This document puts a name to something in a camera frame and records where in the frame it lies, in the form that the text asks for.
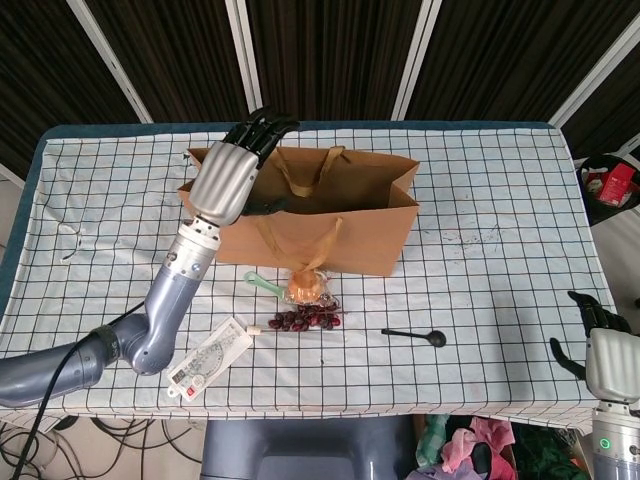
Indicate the mint green cloth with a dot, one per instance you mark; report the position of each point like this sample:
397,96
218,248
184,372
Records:
432,435

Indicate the bread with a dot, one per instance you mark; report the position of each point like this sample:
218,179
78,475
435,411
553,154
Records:
302,287

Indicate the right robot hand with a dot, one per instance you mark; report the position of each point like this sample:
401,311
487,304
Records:
615,365

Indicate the white partition post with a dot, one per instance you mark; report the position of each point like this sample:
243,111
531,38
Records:
415,60
595,67
115,60
245,60

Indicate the red box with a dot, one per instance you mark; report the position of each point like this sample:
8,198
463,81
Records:
617,182

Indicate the purple cloth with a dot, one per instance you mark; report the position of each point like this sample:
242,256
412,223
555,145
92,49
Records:
425,474

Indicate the black plastic spoon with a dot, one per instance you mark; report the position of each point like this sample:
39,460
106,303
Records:
436,339

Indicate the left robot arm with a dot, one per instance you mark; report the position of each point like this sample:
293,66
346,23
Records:
165,300

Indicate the black trash bin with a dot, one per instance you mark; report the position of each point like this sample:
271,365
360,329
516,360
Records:
595,210

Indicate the dark green cloth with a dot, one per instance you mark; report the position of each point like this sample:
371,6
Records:
550,450

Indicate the brown paper bag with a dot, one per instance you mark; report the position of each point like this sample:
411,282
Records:
350,240

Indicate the pink cloth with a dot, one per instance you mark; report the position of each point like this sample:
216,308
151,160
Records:
495,432

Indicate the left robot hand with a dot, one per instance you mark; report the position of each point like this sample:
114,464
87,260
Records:
222,180

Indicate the ruler set clear package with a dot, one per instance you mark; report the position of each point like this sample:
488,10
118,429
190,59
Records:
210,360

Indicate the green brush white bristles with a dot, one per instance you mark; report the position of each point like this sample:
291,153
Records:
260,283

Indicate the grey blue robot torso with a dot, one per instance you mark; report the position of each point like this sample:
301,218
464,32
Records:
300,450

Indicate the white black checkered tablecloth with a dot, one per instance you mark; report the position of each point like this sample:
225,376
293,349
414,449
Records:
500,300

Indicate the red grape bunch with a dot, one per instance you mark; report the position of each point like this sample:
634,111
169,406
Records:
300,320

